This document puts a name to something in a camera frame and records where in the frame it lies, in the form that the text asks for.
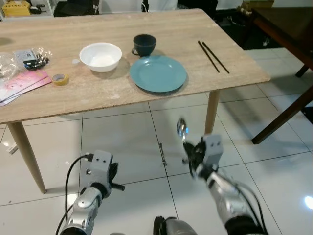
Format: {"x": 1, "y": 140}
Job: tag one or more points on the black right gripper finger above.
{"x": 189, "y": 158}
{"x": 191, "y": 146}

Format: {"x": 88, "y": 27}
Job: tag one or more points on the empty clear plastic bag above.
{"x": 7, "y": 68}

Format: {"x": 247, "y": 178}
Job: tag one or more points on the dark wooden table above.
{"x": 279, "y": 118}

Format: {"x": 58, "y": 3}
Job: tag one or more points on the black floor mat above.
{"x": 308, "y": 113}

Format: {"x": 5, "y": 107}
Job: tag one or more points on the teal plate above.
{"x": 159, "y": 74}

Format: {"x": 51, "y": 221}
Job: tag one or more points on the silver spoon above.
{"x": 182, "y": 128}

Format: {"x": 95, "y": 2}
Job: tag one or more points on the light wooden table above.
{"x": 29, "y": 161}

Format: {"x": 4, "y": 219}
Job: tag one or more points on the clear bag black parts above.
{"x": 32, "y": 61}

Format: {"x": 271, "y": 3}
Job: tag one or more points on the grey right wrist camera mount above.
{"x": 213, "y": 147}

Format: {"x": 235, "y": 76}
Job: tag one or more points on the white bowl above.
{"x": 100, "y": 56}

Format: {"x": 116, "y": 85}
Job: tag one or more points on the yellow box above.
{"x": 14, "y": 9}

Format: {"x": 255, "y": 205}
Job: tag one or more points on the white low shelf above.
{"x": 44, "y": 15}

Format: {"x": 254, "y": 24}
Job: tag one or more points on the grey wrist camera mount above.
{"x": 213, "y": 147}
{"x": 100, "y": 164}

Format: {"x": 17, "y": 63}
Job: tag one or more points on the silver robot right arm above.
{"x": 230, "y": 196}

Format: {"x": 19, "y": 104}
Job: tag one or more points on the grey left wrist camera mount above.
{"x": 100, "y": 164}

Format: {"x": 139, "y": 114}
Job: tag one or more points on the yellow tape roll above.
{"x": 54, "y": 80}

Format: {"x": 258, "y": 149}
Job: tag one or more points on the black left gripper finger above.
{"x": 115, "y": 170}
{"x": 119, "y": 187}

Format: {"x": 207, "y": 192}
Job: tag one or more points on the dark teal cup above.
{"x": 145, "y": 45}

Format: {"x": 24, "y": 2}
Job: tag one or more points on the black chopstick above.
{"x": 215, "y": 58}
{"x": 209, "y": 57}

